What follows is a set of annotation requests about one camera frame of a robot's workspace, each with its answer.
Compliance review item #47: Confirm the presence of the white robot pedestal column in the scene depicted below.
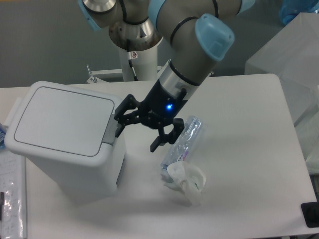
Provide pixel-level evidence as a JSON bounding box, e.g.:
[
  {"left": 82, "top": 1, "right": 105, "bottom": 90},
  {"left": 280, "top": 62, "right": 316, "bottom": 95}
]
[{"left": 118, "top": 38, "right": 163, "bottom": 82}]

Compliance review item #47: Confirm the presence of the crumpled white tissue wrapper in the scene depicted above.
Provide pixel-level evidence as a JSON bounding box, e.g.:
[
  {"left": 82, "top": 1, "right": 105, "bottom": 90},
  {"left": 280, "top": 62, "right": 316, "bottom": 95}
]
[{"left": 160, "top": 161, "right": 207, "bottom": 206}]

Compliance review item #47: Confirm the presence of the blue packet at left edge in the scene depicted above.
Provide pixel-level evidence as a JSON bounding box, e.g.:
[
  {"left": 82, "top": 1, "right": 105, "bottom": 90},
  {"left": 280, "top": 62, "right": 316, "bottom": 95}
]
[{"left": 0, "top": 123, "right": 7, "bottom": 150}]

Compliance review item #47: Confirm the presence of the crushed clear plastic bottle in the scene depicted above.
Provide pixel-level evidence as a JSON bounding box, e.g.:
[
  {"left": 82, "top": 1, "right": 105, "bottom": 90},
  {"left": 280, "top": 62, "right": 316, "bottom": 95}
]
[{"left": 160, "top": 116, "right": 204, "bottom": 182}]

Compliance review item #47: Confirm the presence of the white push-lid trash can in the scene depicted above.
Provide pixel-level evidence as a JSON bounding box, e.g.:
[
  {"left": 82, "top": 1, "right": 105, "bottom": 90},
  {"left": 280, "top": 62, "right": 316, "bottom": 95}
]
[{"left": 4, "top": 81, "right": 126, "bottom": 202}]

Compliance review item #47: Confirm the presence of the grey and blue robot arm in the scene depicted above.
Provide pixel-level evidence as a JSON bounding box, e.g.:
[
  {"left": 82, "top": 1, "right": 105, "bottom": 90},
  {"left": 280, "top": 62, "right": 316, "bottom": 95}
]
[{"left": 78, "top": 0, "right": 254, "bottom": 151}]

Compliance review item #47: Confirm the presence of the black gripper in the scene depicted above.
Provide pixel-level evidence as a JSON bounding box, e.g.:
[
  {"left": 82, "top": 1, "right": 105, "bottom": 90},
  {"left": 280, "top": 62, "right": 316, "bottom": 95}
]
[{"left": 114, "top": 79, "right": 187, "bottom": 152}]

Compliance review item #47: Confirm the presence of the white pedestal base frame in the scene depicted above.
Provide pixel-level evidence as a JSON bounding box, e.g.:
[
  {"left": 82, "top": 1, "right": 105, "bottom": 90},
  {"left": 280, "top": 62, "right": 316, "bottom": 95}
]
[{"left": 86, "top": 60, "right": 216, "bottom": 84}]

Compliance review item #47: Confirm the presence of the paper sheet in plastic sleeve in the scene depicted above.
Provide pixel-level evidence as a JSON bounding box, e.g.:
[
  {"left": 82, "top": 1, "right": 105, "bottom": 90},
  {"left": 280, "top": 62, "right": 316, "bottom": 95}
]
[{"left": 0, "top": 150, "right": 27, "bottom": 239}]

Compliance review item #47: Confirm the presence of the black device at right edge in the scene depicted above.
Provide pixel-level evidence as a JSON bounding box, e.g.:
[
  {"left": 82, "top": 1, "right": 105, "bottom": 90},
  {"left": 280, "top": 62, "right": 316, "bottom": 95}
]
[{"left": 301, "top": 202, "right": 319, "bottom": 228}]

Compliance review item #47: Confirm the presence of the black cable on pedestal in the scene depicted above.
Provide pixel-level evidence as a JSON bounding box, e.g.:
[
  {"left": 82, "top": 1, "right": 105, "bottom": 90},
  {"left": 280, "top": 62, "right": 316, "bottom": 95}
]
[{"left": 128, "top": 51, "right": 139, "bottom": 82}]

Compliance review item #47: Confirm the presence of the blue plastic water bottle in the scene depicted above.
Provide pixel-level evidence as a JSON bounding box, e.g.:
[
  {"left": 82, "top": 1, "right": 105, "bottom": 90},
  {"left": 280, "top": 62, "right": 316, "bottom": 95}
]
[{"left": 279, "top": 0, "right": 319, "bottom": 25}]

